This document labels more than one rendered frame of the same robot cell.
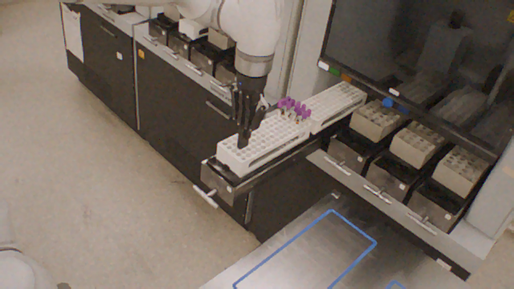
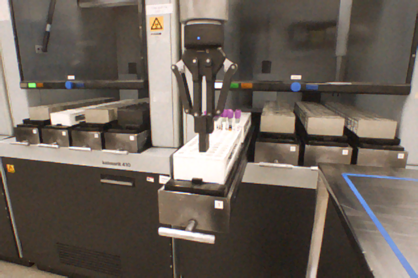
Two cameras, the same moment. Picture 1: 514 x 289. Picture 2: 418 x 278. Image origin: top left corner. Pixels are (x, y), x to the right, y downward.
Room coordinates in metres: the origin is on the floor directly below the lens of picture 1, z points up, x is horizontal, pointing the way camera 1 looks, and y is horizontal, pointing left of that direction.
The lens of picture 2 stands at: (0.45, 0.25, 1.01)
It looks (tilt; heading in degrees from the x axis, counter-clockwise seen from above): 14 degrees down; 336
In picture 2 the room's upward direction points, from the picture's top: straight up
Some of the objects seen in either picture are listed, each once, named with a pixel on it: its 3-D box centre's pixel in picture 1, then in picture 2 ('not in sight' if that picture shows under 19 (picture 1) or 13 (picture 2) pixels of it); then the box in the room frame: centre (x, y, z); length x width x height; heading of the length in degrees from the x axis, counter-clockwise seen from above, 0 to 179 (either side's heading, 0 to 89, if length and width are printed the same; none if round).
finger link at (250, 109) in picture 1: (250, 111); (210, 88); (0.90, 0.04, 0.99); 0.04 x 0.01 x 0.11; 142
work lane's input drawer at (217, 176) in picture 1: (293, 139); (224, 155); (1.09, -0.10, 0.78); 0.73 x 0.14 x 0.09; 142
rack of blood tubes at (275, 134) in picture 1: (266, 141); (213, 151); (0.99, -0.01, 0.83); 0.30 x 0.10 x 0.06; 142
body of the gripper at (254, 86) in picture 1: (250, 86); (204, 51); (0.91, 0.05, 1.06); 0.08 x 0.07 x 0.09; 52
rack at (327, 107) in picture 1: (330, 106); (233, 126); (1.23, -0.21, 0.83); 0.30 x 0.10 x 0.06; 142
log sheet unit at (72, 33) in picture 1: (71, 31); not in sight; (2.23, 1.23, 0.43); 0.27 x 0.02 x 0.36; 52
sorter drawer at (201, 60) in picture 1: (258, 41); (128, 123); (1.75, 0.09, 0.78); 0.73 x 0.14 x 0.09; 142
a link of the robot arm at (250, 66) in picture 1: (254, 59); (204, 10); (0.91, 0.05, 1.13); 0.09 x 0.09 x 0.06
